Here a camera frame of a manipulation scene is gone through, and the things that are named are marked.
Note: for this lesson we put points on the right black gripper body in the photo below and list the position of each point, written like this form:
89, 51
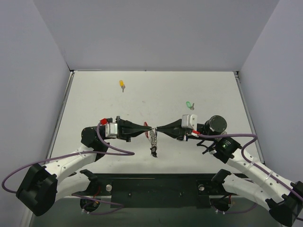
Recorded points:
183, 131

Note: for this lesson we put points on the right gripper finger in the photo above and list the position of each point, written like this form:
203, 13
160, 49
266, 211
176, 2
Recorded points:
175, 134
171, 128

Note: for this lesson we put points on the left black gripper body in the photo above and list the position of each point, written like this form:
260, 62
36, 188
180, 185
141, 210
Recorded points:
119, 129

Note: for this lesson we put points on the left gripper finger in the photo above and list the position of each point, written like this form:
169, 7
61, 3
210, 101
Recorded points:
128, 125
133, 133

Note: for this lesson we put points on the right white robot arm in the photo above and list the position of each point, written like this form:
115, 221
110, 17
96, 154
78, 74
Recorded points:
282, 198

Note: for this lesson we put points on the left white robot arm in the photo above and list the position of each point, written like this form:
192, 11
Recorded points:
48, 181

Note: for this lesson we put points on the green tagged key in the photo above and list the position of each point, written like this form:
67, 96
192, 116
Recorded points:
190, 105

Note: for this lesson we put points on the yellow tagged key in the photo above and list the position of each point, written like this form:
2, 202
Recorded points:
122, 85

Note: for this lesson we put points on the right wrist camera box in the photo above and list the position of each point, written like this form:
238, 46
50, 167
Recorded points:
189, 121

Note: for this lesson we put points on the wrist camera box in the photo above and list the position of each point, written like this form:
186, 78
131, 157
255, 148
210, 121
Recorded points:
111, 127
189, 121

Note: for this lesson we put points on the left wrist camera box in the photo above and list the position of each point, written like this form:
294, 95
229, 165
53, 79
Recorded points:
111, 127

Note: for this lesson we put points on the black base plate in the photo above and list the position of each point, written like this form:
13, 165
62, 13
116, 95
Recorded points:
159, 190

